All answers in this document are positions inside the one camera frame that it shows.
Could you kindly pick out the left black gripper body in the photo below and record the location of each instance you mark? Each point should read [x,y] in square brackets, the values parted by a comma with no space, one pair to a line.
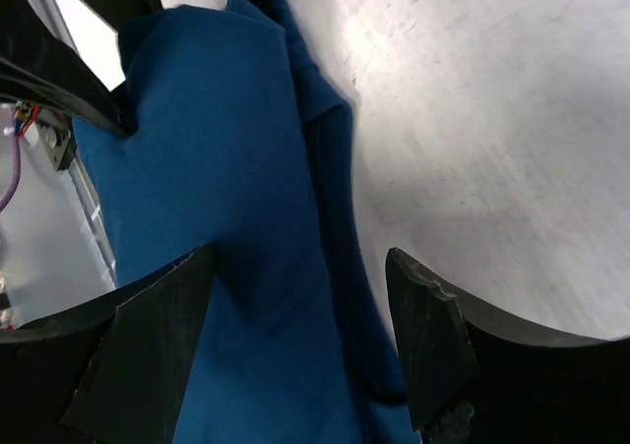
[39,66]

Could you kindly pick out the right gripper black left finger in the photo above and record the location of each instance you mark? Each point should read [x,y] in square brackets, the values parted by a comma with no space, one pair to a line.
[112,370]

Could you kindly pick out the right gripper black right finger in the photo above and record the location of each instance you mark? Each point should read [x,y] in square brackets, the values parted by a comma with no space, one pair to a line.
[475,373]

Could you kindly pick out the navy blue printed t-shirt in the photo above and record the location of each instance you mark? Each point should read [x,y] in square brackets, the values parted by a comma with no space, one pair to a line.
[242,145]

